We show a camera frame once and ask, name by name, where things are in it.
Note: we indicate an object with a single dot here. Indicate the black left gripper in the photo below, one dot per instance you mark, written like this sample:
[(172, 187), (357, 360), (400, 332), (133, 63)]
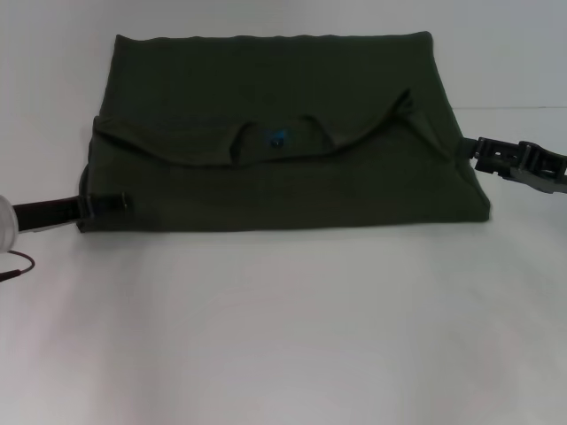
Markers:
[(48, 213)]

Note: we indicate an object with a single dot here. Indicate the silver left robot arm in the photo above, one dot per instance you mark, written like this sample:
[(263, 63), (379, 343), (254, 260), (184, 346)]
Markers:
[(8, 226)]

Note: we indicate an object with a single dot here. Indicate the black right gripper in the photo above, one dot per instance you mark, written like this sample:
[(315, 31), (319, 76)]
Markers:
[(545, 170)]

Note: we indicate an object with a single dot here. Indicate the dark green FREE t-shirt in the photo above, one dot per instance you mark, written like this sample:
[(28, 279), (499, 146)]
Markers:
[(283, 133)]

